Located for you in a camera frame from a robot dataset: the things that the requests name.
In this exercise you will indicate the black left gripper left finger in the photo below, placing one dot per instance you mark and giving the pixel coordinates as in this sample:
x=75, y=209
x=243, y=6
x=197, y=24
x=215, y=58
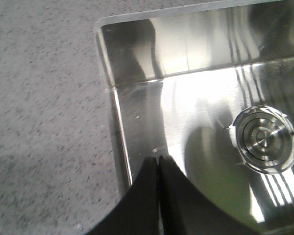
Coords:
x=138, y=211

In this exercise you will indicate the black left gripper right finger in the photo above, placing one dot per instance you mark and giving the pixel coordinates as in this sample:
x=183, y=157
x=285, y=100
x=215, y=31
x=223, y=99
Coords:
x=186, y=211

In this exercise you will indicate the round steel sink drain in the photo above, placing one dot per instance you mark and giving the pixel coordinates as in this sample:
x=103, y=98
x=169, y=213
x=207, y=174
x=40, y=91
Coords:
x=265, y=139

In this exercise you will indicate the stainless steel sink basin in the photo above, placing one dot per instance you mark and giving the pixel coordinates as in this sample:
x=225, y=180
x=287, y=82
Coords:
x=176, y=80

